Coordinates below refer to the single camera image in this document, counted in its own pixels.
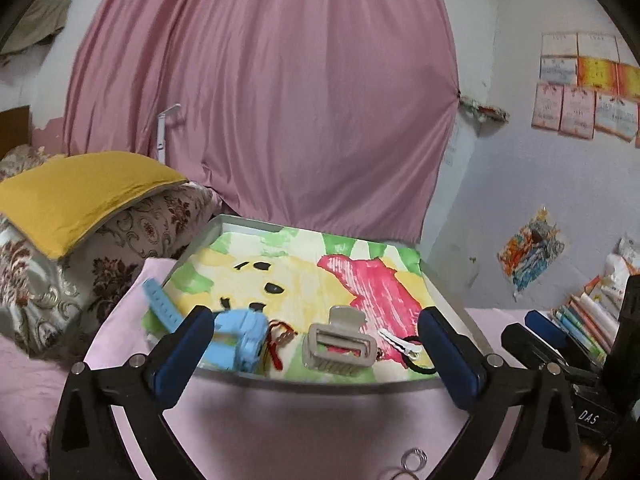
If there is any white plastic bag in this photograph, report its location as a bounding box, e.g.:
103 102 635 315
602 234 640 301

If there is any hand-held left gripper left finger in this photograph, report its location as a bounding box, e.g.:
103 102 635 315
48 305 216 480

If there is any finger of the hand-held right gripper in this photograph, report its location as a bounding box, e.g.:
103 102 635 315
501 323 583 388
525 310 603 378

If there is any pink bed sheet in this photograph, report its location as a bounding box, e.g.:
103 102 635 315
0 335 66 480

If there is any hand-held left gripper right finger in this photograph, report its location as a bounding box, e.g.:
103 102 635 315
417 306 583 480

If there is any colourful figure wall sticker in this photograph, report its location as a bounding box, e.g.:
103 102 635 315
497 206 566 301

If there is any olive green hanging cloth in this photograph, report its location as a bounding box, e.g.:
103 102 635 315
0 0 72 66

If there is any pink curtain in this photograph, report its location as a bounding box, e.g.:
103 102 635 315
62 0 461 243

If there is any black hair tie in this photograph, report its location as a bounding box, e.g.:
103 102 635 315
400 332 441 377

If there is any floral patterned pillow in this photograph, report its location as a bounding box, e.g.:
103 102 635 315
0 145 223 361

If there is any stack of books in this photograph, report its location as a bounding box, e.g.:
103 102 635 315
550 275 626 361

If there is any pink tablecloth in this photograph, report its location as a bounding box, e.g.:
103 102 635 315
82 257 531 480

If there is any beige hair claw clip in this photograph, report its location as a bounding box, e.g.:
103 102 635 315
301 305 378 376

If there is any yellow pillow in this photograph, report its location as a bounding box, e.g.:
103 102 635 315
0 151 190 261

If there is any blue smartwatch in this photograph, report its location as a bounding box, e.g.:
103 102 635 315
142 278 268 375

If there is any group of wall certificates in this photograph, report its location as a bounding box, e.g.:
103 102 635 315
531 32 640 148

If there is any white hair clip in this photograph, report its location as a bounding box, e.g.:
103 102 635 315
377 328 425 356

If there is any brown wooden headboard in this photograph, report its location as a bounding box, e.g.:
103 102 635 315
0 106 32 161

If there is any grey tray with painted lining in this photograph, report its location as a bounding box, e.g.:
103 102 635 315
142 214 468 396

